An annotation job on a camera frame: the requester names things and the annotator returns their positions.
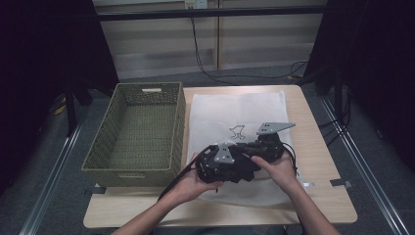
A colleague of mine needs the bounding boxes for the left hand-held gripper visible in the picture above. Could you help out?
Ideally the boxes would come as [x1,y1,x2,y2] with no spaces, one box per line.
[195,142,262,179]

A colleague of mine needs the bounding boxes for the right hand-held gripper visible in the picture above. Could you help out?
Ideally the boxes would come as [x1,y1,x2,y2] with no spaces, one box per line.
[248,121,297,162]

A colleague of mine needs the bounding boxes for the black cloth garment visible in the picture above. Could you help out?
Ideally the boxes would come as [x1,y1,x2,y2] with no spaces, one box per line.
[195,161,262,185]

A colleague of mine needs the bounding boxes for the white mesh laundry bag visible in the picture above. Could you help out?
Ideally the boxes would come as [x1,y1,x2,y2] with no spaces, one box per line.
[186,90,300,208]

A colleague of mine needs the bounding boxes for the green woven basket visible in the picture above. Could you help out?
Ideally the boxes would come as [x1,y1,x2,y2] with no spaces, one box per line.
[81,81,187,188]

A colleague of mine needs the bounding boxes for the person's right hand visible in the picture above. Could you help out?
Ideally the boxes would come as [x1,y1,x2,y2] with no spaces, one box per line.
[251,153,300,196]

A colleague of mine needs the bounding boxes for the person's left hand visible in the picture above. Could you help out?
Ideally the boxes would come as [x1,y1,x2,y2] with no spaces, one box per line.
[167,153,226,205]

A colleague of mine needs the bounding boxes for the person's lap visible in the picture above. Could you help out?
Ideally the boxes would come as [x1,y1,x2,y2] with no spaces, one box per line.
[153,225,288,235]

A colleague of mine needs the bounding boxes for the dark curtain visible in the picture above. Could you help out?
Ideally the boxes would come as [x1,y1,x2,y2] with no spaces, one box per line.
[0,0,120,197]
[301,0,415,172]

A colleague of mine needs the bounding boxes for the black horizontal bar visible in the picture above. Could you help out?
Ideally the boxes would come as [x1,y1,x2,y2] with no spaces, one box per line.
[94,5,328,22]

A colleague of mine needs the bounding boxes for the black stand leg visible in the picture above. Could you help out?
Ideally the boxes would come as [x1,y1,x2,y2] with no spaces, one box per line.
[63,79,79,137]

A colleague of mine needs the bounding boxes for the right hand-held gripper cable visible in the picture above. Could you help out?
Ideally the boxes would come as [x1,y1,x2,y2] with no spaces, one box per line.
[282,141,299,175]

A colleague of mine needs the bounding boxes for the black floor cables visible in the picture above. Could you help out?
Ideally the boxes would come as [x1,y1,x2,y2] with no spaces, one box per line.
[317,87,353,146]

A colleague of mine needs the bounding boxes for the metal floor rail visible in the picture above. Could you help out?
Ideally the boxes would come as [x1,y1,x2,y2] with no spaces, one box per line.
[319,96,410,235]
[19,121,84,235]

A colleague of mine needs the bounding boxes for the black wall cable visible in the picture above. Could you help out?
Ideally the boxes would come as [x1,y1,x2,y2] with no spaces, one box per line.
[190,16,309,86]

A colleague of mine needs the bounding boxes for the white wall outlet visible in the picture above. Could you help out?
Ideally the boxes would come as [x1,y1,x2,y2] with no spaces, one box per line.
[184,0,208,10]

